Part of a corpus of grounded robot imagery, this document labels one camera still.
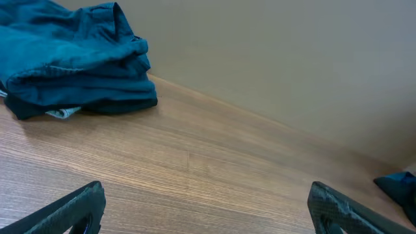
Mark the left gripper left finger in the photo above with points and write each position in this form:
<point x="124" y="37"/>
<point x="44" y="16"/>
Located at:
<point x="79" y="212"/>

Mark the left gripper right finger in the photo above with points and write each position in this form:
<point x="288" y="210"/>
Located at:
<point x="333" y="212"/>

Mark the bright blue shirt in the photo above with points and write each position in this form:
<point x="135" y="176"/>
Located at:
<point x="400" y="187"/>

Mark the white patterned folded cloth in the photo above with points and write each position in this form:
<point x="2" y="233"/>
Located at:
<point x="24" y="110"/>

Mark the folded dark blue garment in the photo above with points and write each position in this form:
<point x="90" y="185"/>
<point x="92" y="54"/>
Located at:
<point x="88" y="58"/>

